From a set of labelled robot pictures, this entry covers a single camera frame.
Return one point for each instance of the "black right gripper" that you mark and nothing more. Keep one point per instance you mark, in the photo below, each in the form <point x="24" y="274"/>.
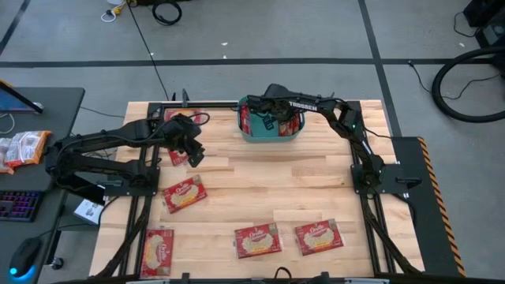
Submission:
<point x="276" y="100"/>

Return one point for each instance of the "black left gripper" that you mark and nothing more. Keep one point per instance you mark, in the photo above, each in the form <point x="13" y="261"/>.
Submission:
<point x="179" y="132"/>

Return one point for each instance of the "teal plastic basket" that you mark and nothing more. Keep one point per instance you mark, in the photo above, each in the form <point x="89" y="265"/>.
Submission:
<point x="258" y="128"/>

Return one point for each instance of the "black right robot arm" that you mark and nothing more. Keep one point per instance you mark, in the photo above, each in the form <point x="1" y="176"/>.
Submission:
<point x="355" y="134"/>

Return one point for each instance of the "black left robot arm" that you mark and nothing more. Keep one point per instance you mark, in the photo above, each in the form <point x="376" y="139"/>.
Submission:
<point x="118" y="134"/>

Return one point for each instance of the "black box under desk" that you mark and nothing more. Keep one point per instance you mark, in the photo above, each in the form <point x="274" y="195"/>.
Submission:
<point x="84" y="193"/>

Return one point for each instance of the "small white box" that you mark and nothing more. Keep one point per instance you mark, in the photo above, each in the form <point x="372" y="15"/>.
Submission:
<point x="88" y="211"/>

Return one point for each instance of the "dark grey desk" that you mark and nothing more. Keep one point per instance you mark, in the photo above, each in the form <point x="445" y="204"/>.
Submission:
<point x="59" y="118"/>

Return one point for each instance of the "orange white snack bag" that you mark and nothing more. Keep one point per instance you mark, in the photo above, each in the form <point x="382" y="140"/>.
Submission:
<point x="4" y="158"/>
<point x="27" y="148"/>

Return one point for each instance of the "black round desk foot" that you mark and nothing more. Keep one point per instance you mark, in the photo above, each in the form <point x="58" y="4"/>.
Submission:
<point x="57" y="263"/>

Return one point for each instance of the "black platform hazard stripes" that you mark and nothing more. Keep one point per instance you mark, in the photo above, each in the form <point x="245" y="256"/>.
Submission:
<point x="418" y="221"/>

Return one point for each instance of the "backlit black keyboard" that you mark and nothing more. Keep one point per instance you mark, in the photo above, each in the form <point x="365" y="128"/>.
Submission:
<point x="19" y="205"/>

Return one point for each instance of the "tilted computer screen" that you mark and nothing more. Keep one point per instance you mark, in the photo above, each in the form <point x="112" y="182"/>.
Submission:
<point x="12" y="102"/>

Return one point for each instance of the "black mouse blue light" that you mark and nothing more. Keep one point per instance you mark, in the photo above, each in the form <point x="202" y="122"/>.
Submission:
<point x="24" y="254"/>

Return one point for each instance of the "black equipment case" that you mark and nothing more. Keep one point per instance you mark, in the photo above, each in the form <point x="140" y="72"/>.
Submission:
<point x="489" y="23"/>

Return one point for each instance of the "black aluminium table frame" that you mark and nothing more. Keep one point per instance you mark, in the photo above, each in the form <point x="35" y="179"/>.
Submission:
<point x="213" y="104"/>

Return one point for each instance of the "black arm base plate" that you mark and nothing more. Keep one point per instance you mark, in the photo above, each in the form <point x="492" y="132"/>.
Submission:
<point x="114" y="190"/>
<point x="394" y="177"/>

